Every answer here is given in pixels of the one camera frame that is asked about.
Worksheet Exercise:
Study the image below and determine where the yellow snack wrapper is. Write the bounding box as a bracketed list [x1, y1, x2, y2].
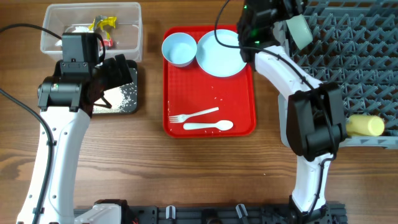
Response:
[88, 16, 117, 32]

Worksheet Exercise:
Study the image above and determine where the black plastic tray bin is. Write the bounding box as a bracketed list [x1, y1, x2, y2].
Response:
[93, 55, 138, 114]

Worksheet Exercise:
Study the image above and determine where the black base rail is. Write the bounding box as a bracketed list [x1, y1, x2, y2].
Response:
[74, 203, 348, 224]

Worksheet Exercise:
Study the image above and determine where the red serving tray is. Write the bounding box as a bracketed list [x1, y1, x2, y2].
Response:
[163, 25, 256, 138]

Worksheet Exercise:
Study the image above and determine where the red snack wrapper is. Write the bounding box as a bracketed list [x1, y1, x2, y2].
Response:
[104, 38, 114, 48]

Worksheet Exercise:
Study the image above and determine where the light blue plate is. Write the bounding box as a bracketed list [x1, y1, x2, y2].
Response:
[196, 29, 246, 78]

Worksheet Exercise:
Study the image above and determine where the pile of white rice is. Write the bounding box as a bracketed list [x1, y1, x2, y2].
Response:
[93, 83, 138, 114]

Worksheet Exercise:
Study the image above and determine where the clear plastic waste bin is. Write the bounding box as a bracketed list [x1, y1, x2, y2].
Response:
[43, 2, 144, 62]

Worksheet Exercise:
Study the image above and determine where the grey dishwasher rack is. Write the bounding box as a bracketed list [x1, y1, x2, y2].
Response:
[274, 0, 397, 149]

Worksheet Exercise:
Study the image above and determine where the white plastic fork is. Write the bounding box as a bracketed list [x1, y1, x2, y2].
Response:
[169, 107, 219, 123]

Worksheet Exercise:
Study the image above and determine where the light blue bowl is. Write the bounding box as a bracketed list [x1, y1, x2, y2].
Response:
[162, 32, 197, 67]

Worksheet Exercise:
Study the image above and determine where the green bowl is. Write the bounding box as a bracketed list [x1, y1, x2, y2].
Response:
[286, 14, 313, 50]

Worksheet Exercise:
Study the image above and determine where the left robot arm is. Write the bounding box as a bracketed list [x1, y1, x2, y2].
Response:
[16, 55, 137, 223]

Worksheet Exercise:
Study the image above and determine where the white plastic spoon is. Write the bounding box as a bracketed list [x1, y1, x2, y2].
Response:
[183, 120, 234, 131]

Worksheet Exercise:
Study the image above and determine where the white napkin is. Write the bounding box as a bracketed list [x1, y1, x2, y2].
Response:
[55, 26, 94, 47]

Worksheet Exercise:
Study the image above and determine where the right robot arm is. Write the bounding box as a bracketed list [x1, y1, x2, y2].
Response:
[237, 1, 347, 223]

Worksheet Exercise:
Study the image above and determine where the yellow plastic cup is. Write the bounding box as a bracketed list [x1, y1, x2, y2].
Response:
[346, 114, 385, 136]

